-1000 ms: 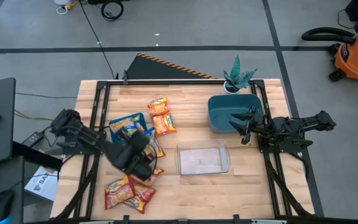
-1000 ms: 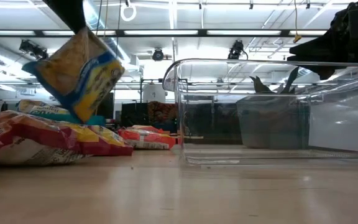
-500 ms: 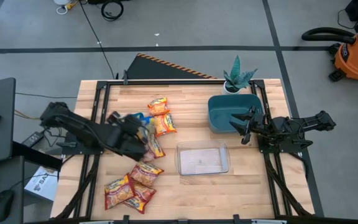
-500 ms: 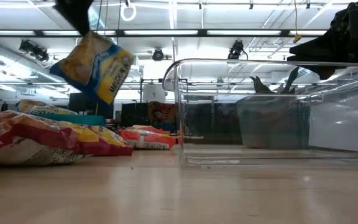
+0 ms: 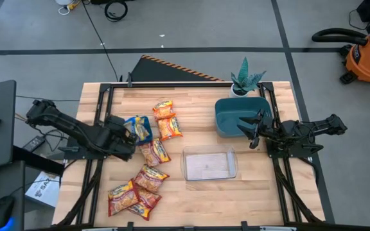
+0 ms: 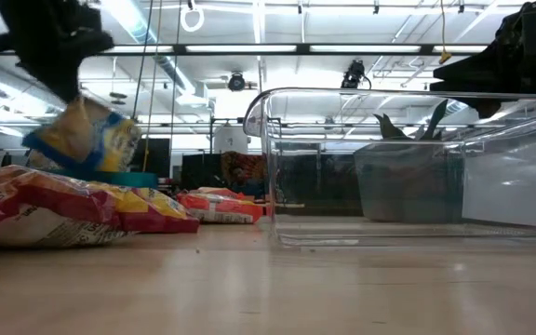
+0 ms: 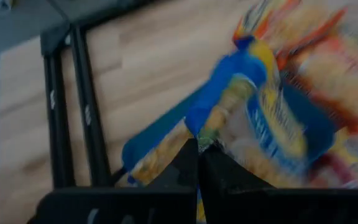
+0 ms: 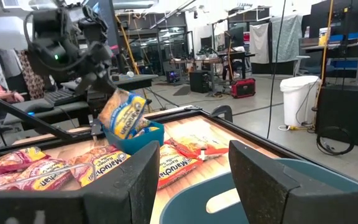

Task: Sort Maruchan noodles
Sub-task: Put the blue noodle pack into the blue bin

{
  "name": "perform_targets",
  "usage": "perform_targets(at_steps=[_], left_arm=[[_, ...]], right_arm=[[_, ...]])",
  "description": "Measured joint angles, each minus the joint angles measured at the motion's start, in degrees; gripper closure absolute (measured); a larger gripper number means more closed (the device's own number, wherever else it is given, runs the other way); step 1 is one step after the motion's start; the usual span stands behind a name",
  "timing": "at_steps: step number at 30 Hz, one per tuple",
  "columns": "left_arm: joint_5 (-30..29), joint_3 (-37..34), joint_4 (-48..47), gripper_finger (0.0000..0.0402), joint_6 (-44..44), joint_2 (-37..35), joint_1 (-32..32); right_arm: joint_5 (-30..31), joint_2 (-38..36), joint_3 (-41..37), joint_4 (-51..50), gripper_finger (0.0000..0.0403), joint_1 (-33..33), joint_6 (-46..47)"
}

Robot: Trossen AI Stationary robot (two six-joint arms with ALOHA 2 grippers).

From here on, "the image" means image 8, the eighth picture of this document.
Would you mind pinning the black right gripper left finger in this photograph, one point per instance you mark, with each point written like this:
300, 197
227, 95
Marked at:
120, 193

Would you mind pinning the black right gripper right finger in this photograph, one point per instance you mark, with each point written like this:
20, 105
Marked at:
259, 186

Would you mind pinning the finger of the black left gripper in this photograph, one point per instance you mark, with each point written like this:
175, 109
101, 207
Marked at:
87, 82
107, 81

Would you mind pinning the blue Maruchan noodle pack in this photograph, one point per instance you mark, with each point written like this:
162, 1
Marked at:
123, 115
146, 129

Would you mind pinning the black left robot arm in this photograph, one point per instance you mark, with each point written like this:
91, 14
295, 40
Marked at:
95, 21

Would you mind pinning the orange Maruchan noodle pack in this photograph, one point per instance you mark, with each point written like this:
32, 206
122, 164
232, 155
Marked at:
174, 166
197, 146

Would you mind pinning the grey desk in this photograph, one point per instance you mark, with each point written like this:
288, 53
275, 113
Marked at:
120, 81

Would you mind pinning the black keyboard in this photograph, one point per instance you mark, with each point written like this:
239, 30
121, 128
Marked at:
61, 96

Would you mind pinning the patterned brown cloth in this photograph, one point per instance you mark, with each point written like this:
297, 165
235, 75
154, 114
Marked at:
31, 77

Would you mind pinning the small blue plastic bin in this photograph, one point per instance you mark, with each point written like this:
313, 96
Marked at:
135, 144

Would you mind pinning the person's hand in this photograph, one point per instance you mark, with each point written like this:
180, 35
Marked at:
18, 98

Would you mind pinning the large teal plastic bin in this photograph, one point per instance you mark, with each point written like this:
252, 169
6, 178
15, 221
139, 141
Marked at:
191, 205

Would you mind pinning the white trash bin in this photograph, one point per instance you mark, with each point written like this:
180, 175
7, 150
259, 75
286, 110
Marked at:
298, 99

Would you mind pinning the red tool case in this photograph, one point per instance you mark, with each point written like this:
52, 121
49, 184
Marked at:
243, 88

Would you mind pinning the black cabinet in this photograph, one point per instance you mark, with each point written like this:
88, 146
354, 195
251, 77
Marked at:
346, 118

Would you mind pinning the white hanging cloth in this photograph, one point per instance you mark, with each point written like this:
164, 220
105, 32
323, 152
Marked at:
258, 43

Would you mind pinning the grey hanging cloth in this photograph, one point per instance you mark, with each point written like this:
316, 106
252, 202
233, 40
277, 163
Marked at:
287, 37

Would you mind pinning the black metal table frame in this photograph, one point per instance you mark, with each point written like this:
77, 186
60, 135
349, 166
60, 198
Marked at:
179, 113

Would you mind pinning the black frame clamp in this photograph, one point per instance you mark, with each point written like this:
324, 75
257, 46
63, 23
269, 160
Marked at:
222, 112

